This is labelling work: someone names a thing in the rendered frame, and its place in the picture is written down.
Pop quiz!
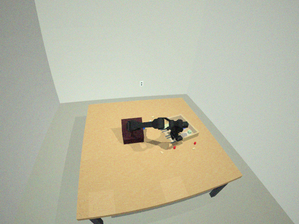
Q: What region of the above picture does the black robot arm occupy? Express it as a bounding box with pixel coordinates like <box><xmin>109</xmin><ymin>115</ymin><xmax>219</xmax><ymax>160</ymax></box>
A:
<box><xmin>127</xmin><ymin>118</ymin><xmax>189</xmax><ymax>133</ymax></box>

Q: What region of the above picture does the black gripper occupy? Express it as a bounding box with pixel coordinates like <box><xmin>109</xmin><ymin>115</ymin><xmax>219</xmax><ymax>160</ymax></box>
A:
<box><xmin>167</xmin><ymin>127</ymin><xmax>183</xmax><ymax>141</ymax></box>

